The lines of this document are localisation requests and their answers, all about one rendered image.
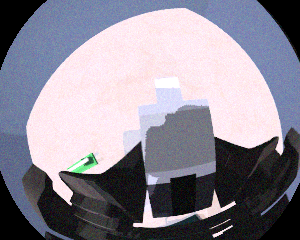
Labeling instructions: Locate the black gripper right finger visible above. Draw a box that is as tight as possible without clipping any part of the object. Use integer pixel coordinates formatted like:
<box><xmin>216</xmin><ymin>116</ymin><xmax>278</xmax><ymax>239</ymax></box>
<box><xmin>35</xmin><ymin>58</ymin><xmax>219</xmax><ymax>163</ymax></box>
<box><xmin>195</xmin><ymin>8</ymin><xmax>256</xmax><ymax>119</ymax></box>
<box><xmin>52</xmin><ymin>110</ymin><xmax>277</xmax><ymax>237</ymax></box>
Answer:
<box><xmin>214</xmin><ymin>136</ymin><xmax>279</xmax><ymax>208</ymax></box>

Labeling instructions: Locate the grey pin with red cap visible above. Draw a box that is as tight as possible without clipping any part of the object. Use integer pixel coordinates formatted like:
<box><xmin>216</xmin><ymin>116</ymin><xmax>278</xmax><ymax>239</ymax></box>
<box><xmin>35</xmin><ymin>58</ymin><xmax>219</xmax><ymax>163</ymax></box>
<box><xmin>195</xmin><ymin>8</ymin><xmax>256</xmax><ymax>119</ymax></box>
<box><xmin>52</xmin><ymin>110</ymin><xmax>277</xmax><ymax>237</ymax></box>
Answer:
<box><xmin>67</xmin><ymin>157</ymin><xmax>89</xmax><ymax>172</ymax></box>

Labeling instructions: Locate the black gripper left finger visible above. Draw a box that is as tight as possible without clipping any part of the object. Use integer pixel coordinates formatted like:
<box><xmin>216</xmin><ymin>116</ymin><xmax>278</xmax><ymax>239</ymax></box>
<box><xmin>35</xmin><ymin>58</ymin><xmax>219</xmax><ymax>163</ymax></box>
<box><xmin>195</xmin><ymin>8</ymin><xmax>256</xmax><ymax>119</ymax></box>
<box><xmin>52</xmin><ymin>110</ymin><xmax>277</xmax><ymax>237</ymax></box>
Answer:
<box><xmin>58</xmin><ymin>141</ymin><xmax>147</xmax><ymax>224</ymax></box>

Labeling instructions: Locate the green cradle with two notched uprights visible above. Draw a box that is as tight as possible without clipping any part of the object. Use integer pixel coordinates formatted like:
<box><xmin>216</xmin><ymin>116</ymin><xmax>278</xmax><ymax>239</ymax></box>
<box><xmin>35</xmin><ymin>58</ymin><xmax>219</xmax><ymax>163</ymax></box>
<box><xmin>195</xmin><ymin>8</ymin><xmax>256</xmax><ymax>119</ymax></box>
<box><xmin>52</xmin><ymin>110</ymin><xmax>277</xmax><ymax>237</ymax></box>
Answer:
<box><xmin>70</xmin><ymin>152</ymin><xmax>98</xmax><ymax>173</ymax></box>

